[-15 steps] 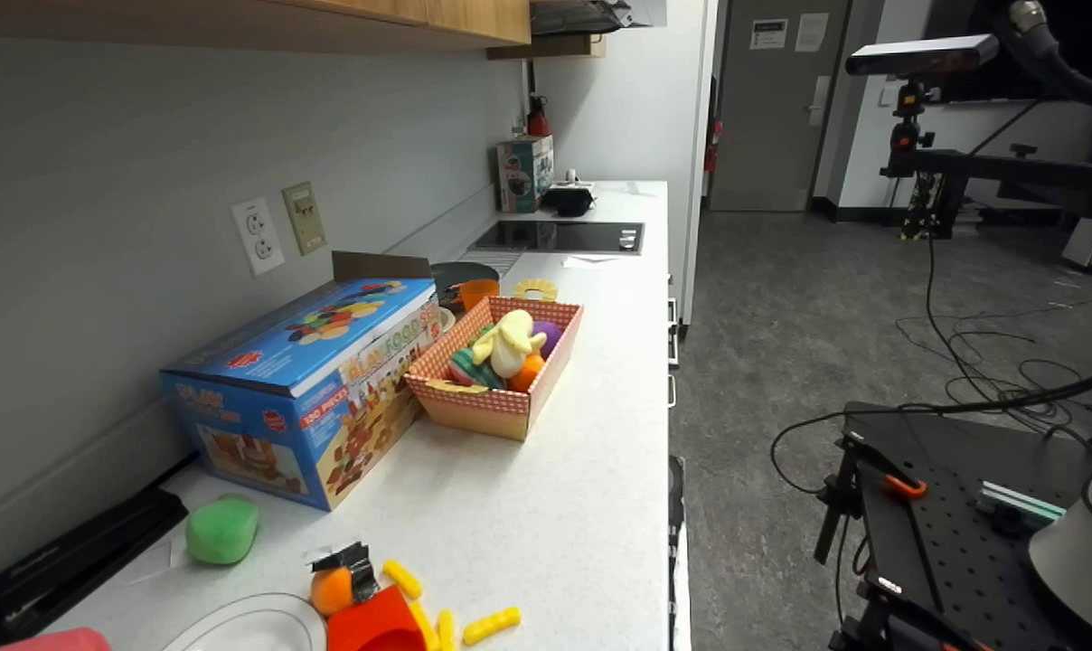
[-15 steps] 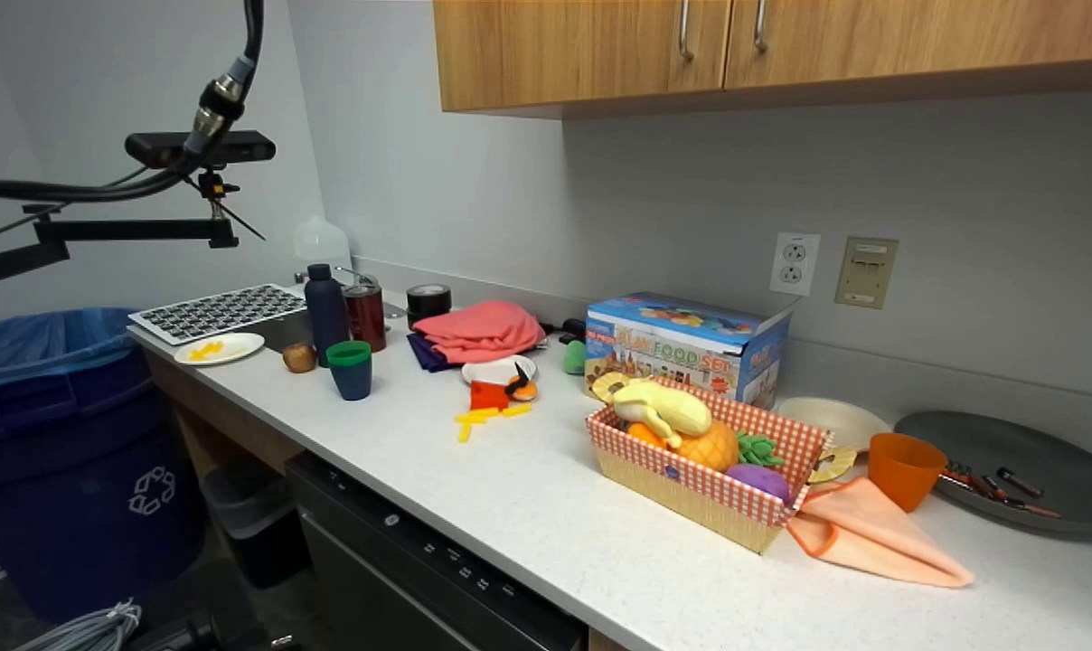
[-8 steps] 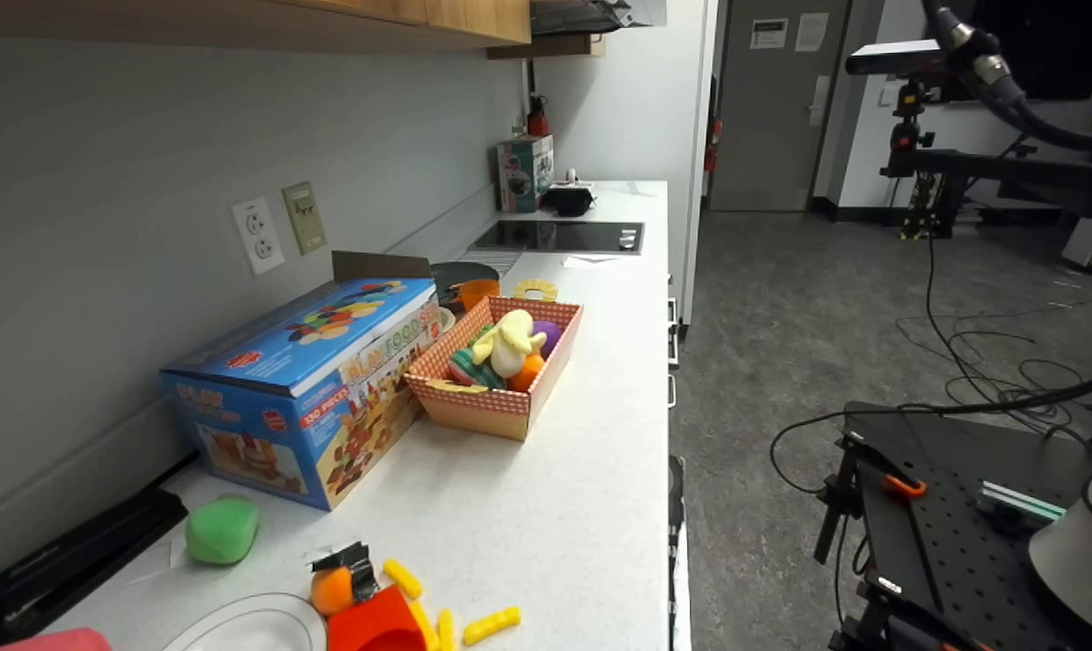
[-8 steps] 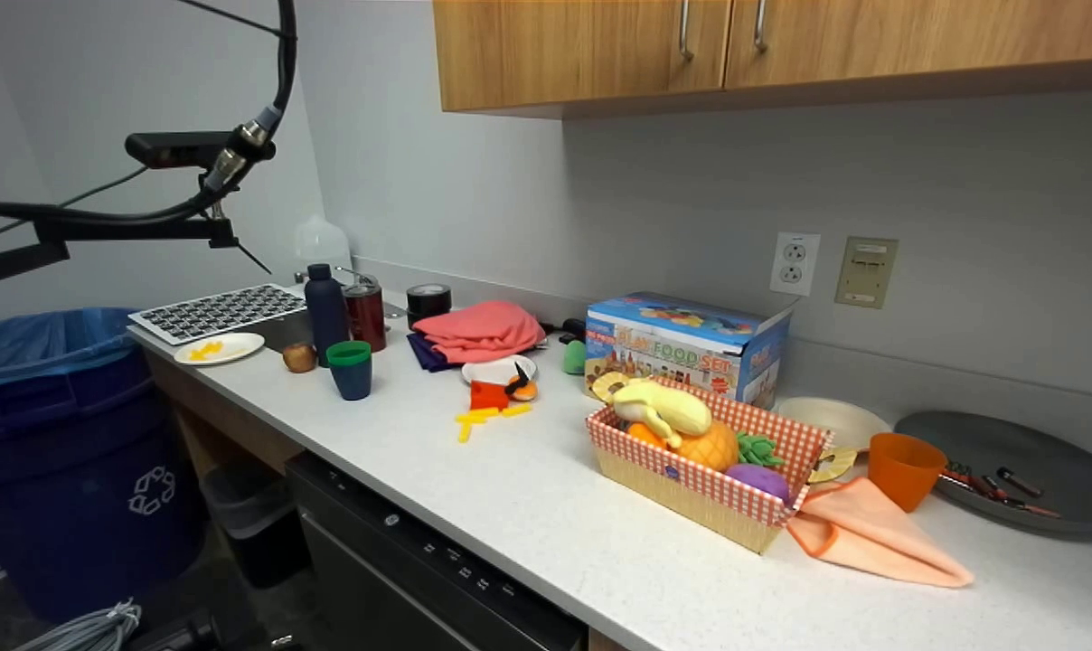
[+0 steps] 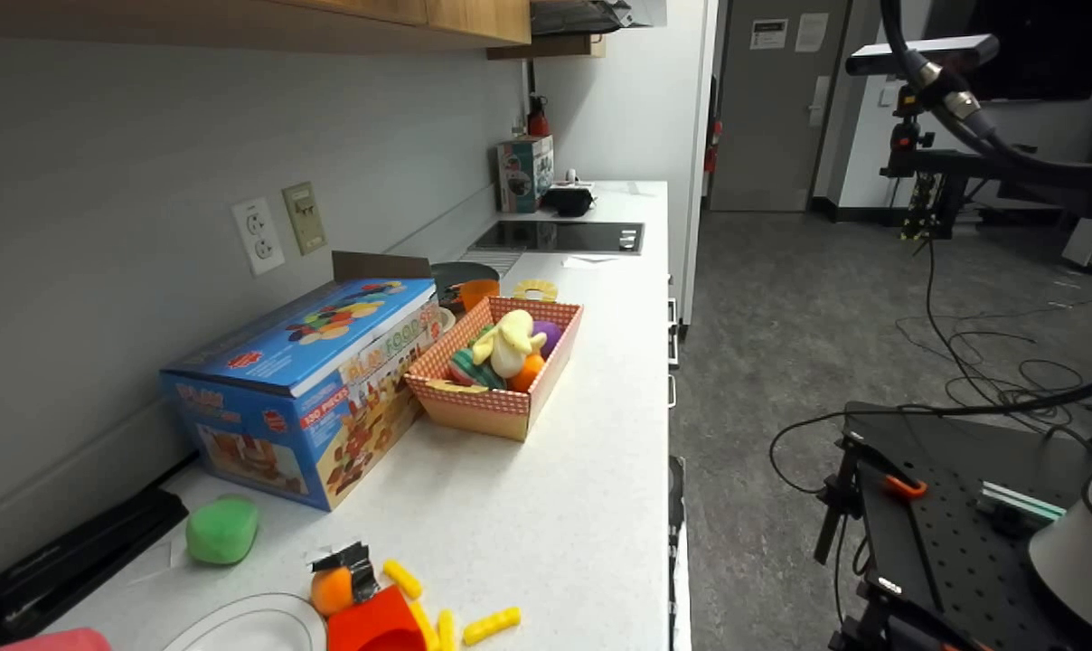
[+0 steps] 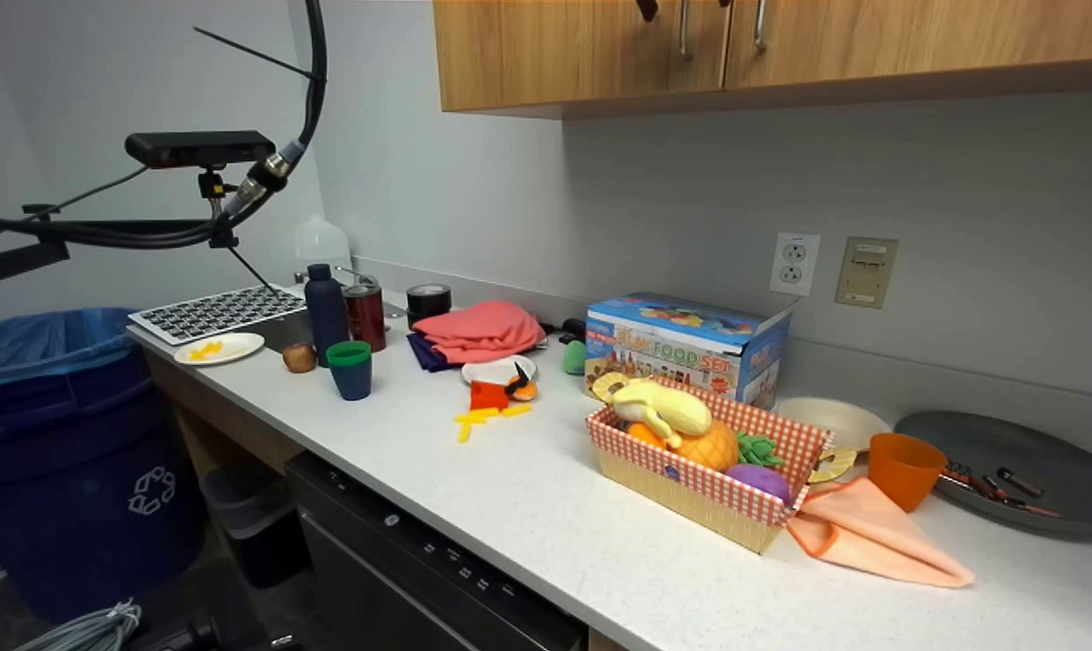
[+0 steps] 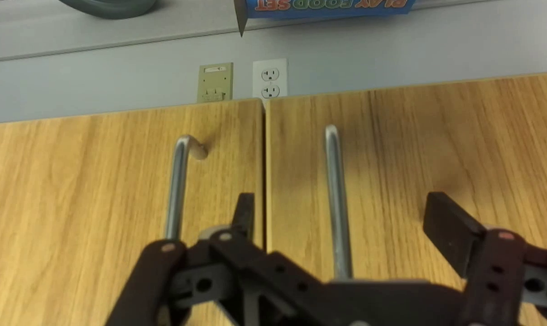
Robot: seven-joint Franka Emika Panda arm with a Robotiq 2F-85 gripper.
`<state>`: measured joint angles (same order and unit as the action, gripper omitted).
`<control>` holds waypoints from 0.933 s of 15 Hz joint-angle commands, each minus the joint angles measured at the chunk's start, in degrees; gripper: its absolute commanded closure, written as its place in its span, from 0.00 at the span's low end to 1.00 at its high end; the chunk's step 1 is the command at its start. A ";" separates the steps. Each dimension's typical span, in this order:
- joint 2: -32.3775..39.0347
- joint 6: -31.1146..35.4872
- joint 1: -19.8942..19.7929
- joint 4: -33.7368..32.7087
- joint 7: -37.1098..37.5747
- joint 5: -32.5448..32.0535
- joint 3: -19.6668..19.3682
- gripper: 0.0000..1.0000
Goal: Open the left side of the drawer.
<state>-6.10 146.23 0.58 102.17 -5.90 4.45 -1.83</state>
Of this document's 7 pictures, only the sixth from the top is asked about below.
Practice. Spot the beige wall switch plate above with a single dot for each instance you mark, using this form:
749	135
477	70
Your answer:
864	271

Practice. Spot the blue toy food box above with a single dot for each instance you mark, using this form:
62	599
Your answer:
678	350

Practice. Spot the small dark waste bin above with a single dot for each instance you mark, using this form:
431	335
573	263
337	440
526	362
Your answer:
259	528

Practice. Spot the orange black toy piece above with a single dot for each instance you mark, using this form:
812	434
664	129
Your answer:
526	388

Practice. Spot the black stereo camera bar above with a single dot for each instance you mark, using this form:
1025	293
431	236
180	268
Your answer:
195	149

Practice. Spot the orange toy fruit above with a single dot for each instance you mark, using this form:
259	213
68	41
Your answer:
710	448

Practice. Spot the grey plastic bag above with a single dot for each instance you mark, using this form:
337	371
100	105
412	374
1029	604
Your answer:
88	629

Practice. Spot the red checkered cardboard basket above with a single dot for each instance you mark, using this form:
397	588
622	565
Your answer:
692	494

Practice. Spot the navy cloth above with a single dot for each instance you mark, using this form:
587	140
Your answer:
423	354

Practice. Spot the orange plastic cup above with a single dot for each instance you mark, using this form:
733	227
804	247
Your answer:
905	476

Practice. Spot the blue recycling bin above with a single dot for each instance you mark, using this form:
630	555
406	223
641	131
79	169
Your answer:
77	483

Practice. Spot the clear plastic bottle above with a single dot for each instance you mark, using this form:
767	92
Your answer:
319	247

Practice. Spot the wooden wall cabinet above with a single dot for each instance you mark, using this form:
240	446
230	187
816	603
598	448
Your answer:
547	55

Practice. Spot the dark grey round plate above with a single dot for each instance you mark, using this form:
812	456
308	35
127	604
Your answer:
1054	464

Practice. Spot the black camera stand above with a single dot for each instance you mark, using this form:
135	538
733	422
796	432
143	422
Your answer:
219	193

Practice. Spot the red orange toy container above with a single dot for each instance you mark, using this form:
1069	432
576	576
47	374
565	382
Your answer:
489	394

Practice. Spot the yellow toy fry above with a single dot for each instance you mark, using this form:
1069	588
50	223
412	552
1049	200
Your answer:
514	411
465	426
489	416

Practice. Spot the pink cloth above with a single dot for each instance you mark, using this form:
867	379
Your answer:
477	329

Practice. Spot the small orange black sticks pile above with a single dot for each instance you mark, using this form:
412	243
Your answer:
983	487

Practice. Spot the yellow plush toy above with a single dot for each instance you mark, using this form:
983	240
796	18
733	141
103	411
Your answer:
665	411

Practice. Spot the purple toy fruit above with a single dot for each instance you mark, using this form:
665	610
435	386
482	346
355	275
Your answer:
761	483

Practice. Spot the white oval plate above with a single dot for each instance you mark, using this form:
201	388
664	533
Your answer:
244	350

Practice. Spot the white wall power outlet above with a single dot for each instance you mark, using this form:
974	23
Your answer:
794	266

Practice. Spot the dark red jar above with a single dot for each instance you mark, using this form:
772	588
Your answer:
366	317

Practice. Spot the dark blue bottle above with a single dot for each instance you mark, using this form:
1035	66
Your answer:
328	313

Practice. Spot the black dishwasher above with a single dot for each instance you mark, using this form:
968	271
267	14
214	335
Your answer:
387	581

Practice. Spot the small brown round item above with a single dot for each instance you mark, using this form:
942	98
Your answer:
299	359

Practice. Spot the cream plastic bowl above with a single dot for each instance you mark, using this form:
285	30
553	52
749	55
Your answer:
839	422

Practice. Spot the green toy vegetable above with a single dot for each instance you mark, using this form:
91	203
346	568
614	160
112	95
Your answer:
755	448

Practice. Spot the blue cup green rim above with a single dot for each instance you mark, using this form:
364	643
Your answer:
352	379

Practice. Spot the yellow food piece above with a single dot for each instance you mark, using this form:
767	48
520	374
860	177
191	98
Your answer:
206	353

